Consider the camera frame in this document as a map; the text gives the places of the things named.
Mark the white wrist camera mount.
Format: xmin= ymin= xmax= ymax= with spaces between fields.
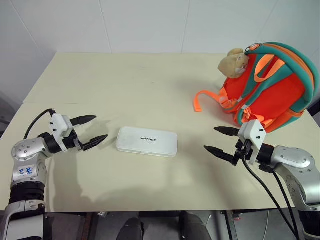
xmin=48 ymin=113 xmax=76 ymax=152
xmin=237 ymin=119 xmax=267 ymax=166

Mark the beige plush toy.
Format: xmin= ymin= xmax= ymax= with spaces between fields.
xmin=217 ymin=47 xmax=251 ymax=79

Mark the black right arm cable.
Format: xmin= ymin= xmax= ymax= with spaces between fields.
xmin=240 ymin=157 xmax=300 ymax=240
xmin=259 ymin=165 xmax=301 ymax=238

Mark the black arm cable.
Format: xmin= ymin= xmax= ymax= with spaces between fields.
xmin=259 ymin=165 xmax=301 ymax=238
xmin=23 ymin=108 xmax=56 ymax=140
xmin=240 ymin=157 xmax=300 ymax=240

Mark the dark object at wall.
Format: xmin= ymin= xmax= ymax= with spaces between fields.
xmin=307 ymin=81 xmax=320 ymax=118

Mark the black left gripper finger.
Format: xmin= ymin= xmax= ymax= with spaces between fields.
xmin=81 ymin=134 xmax=109 ymax=152
xmin=69 ymin=115 xmax=98 ymax=126

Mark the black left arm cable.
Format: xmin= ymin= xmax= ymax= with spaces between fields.
xmin=23 ymin=108 xmax=56 ymax=140

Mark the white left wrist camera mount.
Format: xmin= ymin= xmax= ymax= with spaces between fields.
xmin=48 ymin=113 xmax=76 ymax=152

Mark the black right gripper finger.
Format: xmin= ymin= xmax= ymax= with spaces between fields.
xmin=203 ymin=145 xmax=236 ymax=165
xmin=213 ymin=126 xmax=240 ymax=137

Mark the white rectangular case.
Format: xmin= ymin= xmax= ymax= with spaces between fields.
xmin=115 ymin=126 xmax=179 ymax=159

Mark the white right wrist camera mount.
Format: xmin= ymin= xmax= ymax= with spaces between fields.
xmin=237 ymin=119 xmax=267 ymax=166

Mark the grey metal table leg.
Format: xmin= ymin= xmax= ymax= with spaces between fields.
xmin=219 ymin=210 xmax=242 ymax=240

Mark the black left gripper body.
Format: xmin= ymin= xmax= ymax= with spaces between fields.
xmin=62 ymin=127 xmax=85 ymax=152

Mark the dark rounded shape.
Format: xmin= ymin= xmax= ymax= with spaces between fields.
xmin=179 ymin=211 xmax=211 ymax=240
xmin=123 ymin=216 xmax=149 ymax=240

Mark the orange and teal backpack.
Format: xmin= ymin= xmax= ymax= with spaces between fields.
xmin=193 ymin=42 xmax=320 ymax=134

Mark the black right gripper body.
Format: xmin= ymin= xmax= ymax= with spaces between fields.
xmin=231 ymin=138 xmax=254 ymax=167

